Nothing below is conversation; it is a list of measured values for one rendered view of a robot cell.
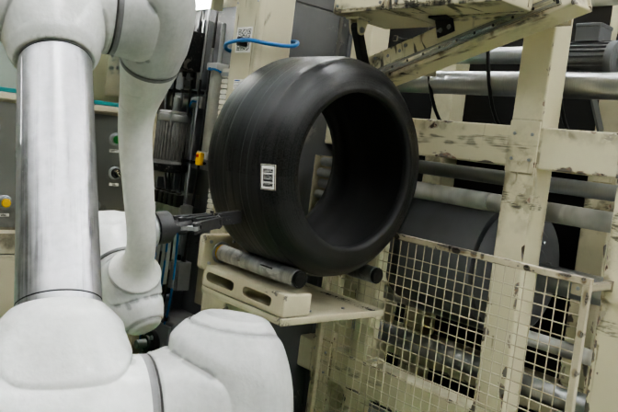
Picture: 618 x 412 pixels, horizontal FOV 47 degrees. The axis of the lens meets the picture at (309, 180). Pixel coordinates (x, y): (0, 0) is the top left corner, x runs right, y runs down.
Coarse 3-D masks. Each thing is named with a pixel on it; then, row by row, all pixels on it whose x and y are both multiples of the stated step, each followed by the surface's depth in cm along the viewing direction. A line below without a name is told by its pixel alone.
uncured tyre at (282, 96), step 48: (240, 96) 178; (288, 96) 168; (336, 96) 173; (384, 96) 184; (240, 144) 170; (288, 144) 165; (336, 144) 215; (384, 144) 209; (240, 192) 171; (288, 192) 167; (336, 192) 215; (384, 192) 209; (240, 240) 184; (288, 240) 171; (336, 240) 208; (384, 240) 192
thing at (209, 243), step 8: (200, 240) 197; (208, 240) 196; (216, 240) 198; (224, 240) 200; (232, 240) 201; (200, 248) 196; (208, 248) 196; (216, 248) 198; (240, 248) 204; (200, 256) 196; (208, 256) 197; (200, 264) 196; (208, 264) 197; (216, 264) 199; (224, 264) 201
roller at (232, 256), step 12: (216, 252) 197; (228, 252) 193; (240, 252) 191; (240, 264) 189; (252, 264) 185; (264, 264) 182; (276, 264) 179; (264, 276) 183; (276, 276) 177; (288, 276) 174; (300, 276) 173; (300, 288) 174
